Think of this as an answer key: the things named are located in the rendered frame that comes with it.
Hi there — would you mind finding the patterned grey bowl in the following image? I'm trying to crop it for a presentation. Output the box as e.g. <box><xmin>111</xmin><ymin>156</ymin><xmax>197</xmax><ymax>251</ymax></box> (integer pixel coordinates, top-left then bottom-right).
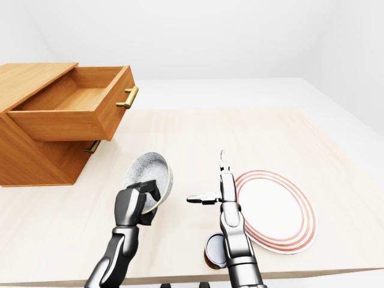
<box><xmin>123</xmin><ymin>152</ymin><xmax>174</xmax><ymax>215</ymax></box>

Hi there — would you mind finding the wooden cabinet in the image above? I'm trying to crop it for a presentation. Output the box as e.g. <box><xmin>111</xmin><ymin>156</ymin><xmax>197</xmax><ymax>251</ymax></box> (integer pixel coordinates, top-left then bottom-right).
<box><xmin>0</xmin><ymin>62</ymin><xmax>101</xmax><ymax>188</ymax></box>

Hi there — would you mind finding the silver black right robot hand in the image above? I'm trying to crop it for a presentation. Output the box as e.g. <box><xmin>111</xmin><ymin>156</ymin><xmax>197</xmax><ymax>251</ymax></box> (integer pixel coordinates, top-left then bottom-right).
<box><xmin>186</xmin><ymin>149</ymin><xmax>242</xmax><ymax>211</ymax></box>

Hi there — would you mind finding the red and white tin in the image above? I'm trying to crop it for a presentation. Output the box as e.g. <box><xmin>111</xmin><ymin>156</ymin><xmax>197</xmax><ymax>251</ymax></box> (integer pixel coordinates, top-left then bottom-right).
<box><xmin>203</xmin><ymin>232</ymin><xmax>228</xmax><ymax>270</ymax></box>

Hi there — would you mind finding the closed wooden drawer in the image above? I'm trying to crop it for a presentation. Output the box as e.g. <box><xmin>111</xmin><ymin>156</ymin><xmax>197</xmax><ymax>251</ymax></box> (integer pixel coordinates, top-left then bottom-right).
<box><xmin>35</xmin><ymin>140</ymin><xmax>101</xmax><ymax>185</ymax></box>

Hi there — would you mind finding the open wooden drawer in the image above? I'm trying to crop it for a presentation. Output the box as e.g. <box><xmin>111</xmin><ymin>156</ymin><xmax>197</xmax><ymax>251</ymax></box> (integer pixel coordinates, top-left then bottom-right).
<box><xmin>7</xmin><ymin>65</ymin><xmax>136</xmax><ymax>142</ymax></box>

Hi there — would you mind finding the white plate with red rings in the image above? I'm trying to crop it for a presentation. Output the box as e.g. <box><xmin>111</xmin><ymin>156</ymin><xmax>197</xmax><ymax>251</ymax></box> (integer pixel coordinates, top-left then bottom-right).
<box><xmin>235</xmin><ymin>170</ymin><xmax>318</xmax><ymax>255</ymax></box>

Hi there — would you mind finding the brass handle of closed drawer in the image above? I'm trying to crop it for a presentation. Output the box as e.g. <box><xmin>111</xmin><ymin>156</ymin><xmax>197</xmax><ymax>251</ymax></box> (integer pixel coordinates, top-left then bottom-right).
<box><xmin>82</xmin><ymin>140</ymin><xmax>101</xmax><ymax>155</ymax></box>

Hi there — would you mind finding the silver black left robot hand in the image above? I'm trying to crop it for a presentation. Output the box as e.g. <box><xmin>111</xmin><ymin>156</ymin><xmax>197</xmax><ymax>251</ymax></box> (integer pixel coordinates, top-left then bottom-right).
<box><xmin>114</xmin><ymin>179</ymin><xmax>161</xmax><ymax>228</ymax></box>

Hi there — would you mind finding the brass handle of open drawer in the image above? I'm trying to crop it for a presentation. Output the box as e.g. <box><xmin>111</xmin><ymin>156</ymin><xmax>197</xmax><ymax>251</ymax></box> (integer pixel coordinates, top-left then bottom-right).
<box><xmin>115</xmin><ymin>86</ymin><xmax>139</xmax><ymax>110</ymax></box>

